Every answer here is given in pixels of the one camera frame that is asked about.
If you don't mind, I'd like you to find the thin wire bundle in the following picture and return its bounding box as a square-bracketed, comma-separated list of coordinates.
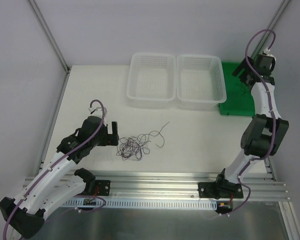
[116, 121, 171, 162]

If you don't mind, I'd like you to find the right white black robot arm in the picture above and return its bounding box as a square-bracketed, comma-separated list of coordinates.
[213, 53, 289, 199]

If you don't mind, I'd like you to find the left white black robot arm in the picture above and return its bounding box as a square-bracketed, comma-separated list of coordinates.
[0, 115, 119, 240]

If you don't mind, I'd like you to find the green plastic tray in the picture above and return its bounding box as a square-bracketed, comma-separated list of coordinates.
[219, 61, 255, 117]

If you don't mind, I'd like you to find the right white perforated basket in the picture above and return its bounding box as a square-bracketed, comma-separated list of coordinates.
[176, 54, 227, 111]

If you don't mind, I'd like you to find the white perforated basket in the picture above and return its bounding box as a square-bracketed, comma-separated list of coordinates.
[176, 54, 227, 111]
[126, 52, 177, 109]

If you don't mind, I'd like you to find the left white perforated basket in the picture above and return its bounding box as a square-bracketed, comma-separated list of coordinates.
[126, 52, 177, 109]

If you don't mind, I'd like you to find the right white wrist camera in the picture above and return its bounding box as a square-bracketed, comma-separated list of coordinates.
[262, 47, 274, 58]

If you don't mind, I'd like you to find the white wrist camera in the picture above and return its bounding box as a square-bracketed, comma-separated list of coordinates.
[88, 106, 108, 125]
[262, 47, 274, 58]

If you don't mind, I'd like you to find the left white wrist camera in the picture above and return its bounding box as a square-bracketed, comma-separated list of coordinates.
[88, 106, 108, 125]

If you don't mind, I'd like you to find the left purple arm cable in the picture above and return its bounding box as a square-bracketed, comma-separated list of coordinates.
[2, 99, 108, 238]

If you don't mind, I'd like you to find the aluminium frame post right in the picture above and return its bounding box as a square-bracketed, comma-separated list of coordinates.
[252, 0, 292, 58]

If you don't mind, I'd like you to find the aluminium frame post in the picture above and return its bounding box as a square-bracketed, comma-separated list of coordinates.
[27, 0, 71, 73]
[252, 0, 292, 58]

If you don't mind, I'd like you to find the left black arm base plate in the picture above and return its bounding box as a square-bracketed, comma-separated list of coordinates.
[93, 180, 111, 197]

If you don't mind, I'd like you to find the aluminium table edge rail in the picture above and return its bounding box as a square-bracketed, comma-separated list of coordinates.
[92, 170, 291, 202]

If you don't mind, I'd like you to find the white slotted cable duct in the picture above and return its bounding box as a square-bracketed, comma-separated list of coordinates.
[62, 198, 217, 211]

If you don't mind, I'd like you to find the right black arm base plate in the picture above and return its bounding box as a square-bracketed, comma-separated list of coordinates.
[197, 182, 244, 200]

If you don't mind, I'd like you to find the aluminium frame post left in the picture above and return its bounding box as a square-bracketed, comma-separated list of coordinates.
[27, 0, 71, 73]

